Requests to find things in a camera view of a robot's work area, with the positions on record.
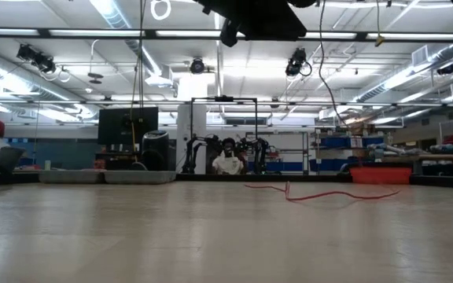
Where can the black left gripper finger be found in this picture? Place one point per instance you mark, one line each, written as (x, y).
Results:
(277, 29)

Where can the yellow hanging tag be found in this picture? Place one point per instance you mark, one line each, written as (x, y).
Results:
(379, 39)

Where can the blue storage bins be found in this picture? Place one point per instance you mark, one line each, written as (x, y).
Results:
(336, 142)

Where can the wooden workbench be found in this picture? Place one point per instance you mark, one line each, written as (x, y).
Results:
(446, 157)

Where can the black monitor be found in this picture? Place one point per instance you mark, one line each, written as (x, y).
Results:
(128, 126)

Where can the black tower fan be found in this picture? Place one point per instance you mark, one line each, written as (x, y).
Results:
(155, 153)

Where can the red plastic bin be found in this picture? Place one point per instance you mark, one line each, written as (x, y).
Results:
(380, 175)

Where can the grey open tool case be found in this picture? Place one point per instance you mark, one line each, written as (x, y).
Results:
(132, 177)

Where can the black ceiling camera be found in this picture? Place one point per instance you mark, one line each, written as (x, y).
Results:
(295, 63)
(35, 59)

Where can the black overhead camera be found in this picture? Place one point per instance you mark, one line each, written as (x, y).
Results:
(197, 66)

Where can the black metal frame stand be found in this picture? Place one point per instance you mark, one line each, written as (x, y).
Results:
(223, 98)

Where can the silver air duct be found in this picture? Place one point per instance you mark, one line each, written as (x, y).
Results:
(407, 76)

